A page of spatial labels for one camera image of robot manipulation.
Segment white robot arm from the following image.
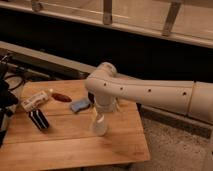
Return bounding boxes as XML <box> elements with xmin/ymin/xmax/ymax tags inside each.
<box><xmin>85</xmin><ymin>62</ymin><xmax>213</xmax><ymax>171</ymax></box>

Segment black bowl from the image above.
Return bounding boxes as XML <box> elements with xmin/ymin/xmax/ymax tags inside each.
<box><xmin>88</xmin><ymin>92</ymin><xmax>95</xmax><ymax>104</ymax></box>

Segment blue sponge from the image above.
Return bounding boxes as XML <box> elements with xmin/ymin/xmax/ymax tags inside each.
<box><xmin>70</xmin><ymin>98</ymin><xmax>90</xmax><ymax>113</ymax></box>

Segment brown red sausage toy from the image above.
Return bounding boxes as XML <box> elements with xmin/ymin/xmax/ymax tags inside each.
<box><xmin>50</xmin><ymin>89</ymin><xmax>72</xmax><ymax>102</ymax></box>

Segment wooden table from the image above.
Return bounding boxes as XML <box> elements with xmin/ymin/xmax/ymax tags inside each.
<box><xmin>0</xmin><ymin>79</ymin><xmax>151</xmax><ymax>171</ymax></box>

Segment white cardboard box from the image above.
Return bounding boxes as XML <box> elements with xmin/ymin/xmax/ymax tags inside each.
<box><xmin>21</xmin><ymin>91</ymin><xmax>50</xmax><ymax>112</ymax></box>

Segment black equipment with cables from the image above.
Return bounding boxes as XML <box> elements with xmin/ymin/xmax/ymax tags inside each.
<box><xmin>0</xmin><ymin>54</ymin><xmax>19</xmax><ymax>147</ymax></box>

